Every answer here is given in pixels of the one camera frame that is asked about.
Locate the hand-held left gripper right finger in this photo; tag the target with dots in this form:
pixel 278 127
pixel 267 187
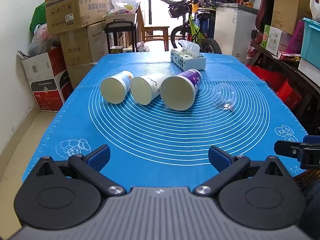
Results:
pixel 220 157

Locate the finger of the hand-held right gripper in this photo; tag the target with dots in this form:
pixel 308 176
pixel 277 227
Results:
pixel 290 149

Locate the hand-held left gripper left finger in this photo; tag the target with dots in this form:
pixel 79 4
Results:
pixel 99 156

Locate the paper cup with blue print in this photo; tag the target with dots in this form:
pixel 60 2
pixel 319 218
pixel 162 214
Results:
pixel 113 88

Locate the paper cup with purple print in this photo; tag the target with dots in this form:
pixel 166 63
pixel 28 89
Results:
pixel 178 92

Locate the paper cup with floral print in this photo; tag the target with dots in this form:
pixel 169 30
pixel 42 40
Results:
pixel 143 90

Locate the person's leg in dark pants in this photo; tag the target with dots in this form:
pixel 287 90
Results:
pixel 312 200

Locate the blue silicone baking mat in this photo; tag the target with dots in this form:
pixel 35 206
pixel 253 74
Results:
pixel 150 132

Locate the clear plastic dome lid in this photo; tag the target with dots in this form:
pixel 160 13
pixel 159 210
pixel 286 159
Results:
pixel 223 96

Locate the red gift bags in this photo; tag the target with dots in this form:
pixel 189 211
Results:
pixel 275 82

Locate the dark wooden side table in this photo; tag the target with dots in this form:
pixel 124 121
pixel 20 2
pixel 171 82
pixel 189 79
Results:
pixel 295 72

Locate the red and white cardboard box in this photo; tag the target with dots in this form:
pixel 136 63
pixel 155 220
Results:
pixel 47 82

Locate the white tissue box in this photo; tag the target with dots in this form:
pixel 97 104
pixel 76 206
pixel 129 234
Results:
pixel 187 60

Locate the tall brown cardboard box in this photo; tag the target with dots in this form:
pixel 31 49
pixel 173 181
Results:
pixel 82 50

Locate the green and white carton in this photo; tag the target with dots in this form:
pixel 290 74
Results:
pixel 271 40

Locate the teal plastic crate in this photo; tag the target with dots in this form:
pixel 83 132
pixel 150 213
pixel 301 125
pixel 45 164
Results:
pixel 311 40

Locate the pink plastic rack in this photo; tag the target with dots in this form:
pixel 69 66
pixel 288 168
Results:
pixel 298 36

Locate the white chest freezer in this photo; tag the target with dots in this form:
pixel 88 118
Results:
pixel 235 30

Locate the translucent bag with red contents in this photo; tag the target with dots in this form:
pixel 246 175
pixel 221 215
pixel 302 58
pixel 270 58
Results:
pixel 42 41

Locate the green and black bicycle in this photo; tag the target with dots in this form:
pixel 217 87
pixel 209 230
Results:
pixel 195 30

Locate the black utility cart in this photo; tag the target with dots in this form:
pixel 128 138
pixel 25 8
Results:
pixel 119 27

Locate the wooden chair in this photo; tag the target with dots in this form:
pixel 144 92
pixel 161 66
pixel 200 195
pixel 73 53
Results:
pixel 155 31

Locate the brown cardboard box with label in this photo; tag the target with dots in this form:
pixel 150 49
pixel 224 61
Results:
pixel 290 7

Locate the white plastic bag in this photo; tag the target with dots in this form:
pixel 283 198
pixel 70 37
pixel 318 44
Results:
pixel 315 7

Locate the dark red instrument case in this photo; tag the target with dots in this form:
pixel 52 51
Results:
pixel 266 2

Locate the large brown cardboard box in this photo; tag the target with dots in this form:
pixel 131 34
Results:
pixel 75 7

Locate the green plastic bag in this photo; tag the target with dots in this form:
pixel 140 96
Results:
pixel 37 17

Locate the clear plastic bag of goods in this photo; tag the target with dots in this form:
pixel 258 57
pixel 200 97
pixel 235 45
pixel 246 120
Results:
pixel 126 3

